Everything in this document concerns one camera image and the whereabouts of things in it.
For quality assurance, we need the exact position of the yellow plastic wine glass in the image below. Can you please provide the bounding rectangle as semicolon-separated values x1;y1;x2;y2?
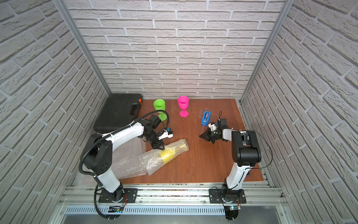
159;139;189;164

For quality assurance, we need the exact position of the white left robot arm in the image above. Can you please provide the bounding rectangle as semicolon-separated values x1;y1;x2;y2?
78;119;172;194

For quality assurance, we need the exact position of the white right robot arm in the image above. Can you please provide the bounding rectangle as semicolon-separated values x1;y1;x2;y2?
200;127;262;190

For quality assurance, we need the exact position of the green plastic wine glass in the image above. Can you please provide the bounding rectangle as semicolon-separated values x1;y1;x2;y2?
153;99;167;121

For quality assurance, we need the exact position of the pink plastic wine glass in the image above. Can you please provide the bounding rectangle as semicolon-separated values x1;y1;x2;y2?
178;96;189;118

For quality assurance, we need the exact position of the blue tape dispenser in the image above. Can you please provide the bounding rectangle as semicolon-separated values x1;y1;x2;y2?
201;111;211;127

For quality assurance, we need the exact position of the black plastic tool case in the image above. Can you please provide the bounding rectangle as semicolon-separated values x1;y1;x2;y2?
93;93;143;133

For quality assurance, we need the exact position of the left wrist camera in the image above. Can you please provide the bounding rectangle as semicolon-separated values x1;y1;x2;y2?
148;114;162;129

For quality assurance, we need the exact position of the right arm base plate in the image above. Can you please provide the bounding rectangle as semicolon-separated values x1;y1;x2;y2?
208;187;247;205

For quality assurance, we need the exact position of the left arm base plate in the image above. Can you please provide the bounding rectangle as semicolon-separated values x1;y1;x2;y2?
98;188;138;203

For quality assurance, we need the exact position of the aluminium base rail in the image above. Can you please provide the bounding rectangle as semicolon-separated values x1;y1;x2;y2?
58;181;288;215

